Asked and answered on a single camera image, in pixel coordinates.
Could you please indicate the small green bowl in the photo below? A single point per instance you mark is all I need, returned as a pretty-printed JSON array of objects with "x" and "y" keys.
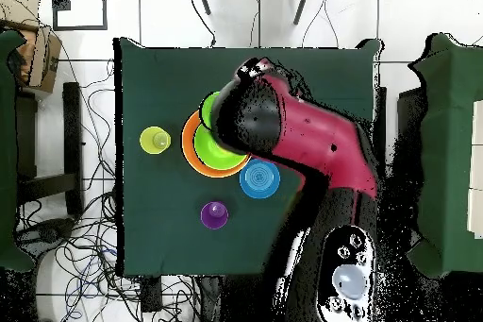
[{"x": 208, "y": 110}]

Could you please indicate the large green bowl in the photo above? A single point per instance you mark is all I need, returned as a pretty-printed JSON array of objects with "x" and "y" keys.
[{"x": 211, "y": 155}]

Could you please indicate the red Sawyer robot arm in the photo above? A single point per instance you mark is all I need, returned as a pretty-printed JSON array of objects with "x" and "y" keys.
[{"x": 320, "y": 137}]

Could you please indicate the dark green tablecloth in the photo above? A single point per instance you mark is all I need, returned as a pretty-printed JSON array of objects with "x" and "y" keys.
[{"x": 169, "y": 84}]

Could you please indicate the large orange bowl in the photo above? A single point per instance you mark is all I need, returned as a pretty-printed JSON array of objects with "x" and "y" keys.
[{"x": 186, "y": 148}]

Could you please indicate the small ribbed blue bowl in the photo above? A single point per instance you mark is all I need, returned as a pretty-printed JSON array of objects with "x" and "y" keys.
[{"x": 259, "y": 180}]

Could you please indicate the translucent yellow-green cup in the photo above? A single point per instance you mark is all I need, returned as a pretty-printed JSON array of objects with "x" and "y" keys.
[{"x": 155, "y": 140}]

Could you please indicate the purple cup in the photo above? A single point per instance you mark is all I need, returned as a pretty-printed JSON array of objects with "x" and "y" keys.
[{"x": 214, "y": 216}]

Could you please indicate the green cloth covered table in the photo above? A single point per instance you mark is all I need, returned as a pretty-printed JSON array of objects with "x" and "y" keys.
[
  {"x": 5, "y": 148},
  {"x": 449, "y": 129}
]

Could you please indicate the brown cardboard box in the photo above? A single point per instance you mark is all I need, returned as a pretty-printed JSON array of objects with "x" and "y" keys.
[{"x": 45, "y": 61}]

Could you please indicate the white box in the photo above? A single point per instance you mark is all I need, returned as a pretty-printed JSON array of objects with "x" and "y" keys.
[{"x": 477, "y": 167}]

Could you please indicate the black power box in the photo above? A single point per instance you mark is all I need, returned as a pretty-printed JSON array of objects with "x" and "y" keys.
[{"x": 151, "y": 295}]

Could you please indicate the dark grey base foot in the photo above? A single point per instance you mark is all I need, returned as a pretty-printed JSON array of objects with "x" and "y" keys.
[{"x": 49, "y": 233}]

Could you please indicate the black camera tripod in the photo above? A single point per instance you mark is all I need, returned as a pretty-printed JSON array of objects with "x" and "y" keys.
[{"x": 203, "y": 1}]

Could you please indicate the black square floor frame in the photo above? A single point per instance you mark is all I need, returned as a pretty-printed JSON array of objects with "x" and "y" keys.
[{"x": 79, "y": 27}]

